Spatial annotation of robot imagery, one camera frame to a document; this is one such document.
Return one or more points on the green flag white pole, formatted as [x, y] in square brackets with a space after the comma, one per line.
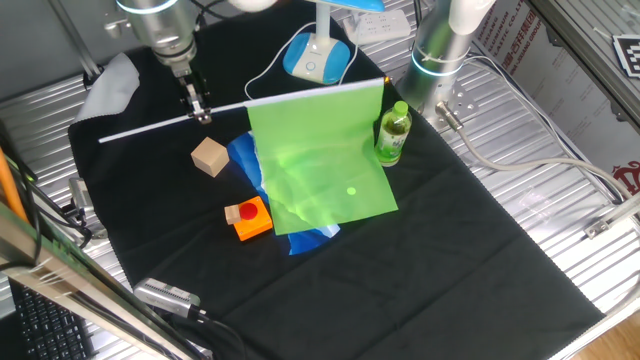
[320, 150]

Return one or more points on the aluminium frame post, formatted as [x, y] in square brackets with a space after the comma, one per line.
[75, 35]

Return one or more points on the white board red lettering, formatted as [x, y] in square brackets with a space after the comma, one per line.
[550, 75]

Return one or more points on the orange pole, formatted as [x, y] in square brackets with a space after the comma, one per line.
[9, 185]

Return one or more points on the black white marker tag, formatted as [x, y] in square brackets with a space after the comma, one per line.
[629, 55]

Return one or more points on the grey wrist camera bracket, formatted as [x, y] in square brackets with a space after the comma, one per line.
[114, 29]

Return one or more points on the blue white desk lamp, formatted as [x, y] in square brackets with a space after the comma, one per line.
[317, 57]

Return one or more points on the aluminium desk frame rail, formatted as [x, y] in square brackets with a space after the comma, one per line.
[75, 285]

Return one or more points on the green tea bottle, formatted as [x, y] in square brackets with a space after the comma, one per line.
[392, 140]

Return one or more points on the large wooden cube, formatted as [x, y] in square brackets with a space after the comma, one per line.
[210, 160]

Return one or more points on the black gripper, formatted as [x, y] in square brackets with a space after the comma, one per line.
[192, 82]

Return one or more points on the silver ribbed camera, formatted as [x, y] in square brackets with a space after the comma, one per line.
[165, 295]

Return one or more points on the small white block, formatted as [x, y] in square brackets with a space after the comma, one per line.
[232, 215]

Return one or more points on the orange box red button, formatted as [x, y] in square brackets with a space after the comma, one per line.
[255, 227]

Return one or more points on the black cloth blue print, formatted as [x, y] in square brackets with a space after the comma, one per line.
[450, 275]

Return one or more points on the black keyboard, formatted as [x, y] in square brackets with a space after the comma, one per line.
[50, 325]

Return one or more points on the aluminium profile beam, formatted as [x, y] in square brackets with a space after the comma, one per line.
[590, 50]

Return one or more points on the metal angle bracket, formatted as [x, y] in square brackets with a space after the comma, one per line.
[607, 222]

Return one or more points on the white power strip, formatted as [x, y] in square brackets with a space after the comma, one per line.
[385, 25]

